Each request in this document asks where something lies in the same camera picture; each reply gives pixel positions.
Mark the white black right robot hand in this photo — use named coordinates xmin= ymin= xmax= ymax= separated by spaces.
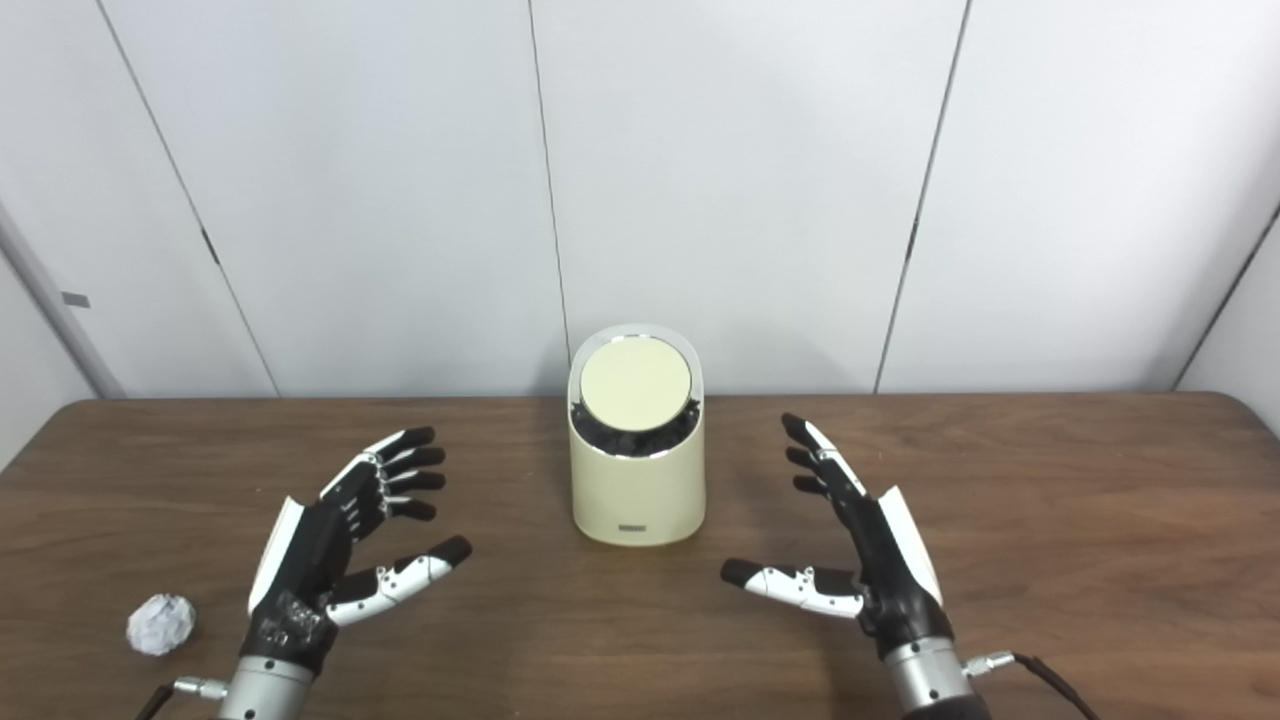
xmin=720 ymin=413 xmax=956 ymax=661

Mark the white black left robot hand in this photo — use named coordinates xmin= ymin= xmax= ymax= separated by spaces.
xmin=240 ymin=427 xmax=473 ymax=676

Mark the white paper ball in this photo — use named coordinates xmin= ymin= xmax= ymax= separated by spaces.
xmin=126 ymin=593 xmax=198 ymax=657

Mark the round cream bin lid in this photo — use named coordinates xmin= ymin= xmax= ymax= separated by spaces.
xmin=580 ymin=336 xmax=694 ymax=433

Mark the cream-colored bin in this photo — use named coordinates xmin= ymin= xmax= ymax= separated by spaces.
xmin=567 ymin=323 xmax=706 ymax=548

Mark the black bin liner bag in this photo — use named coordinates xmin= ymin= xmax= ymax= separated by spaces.
xmin=570 ymin=398 xmax=701 ymax=459

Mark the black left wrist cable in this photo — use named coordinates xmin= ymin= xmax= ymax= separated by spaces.
xmin=135 ymin=677 xmax=229 ymax=720

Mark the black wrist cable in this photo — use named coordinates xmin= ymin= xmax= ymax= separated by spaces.
xmin=962 ymin=650 xmax=1101 ymax=720
xmin=135 ymin=677 xmax=229 ymax=720

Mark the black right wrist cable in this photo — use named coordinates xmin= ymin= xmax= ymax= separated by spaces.
xmin=962 ymin=650 xmax=1101 ymax=720

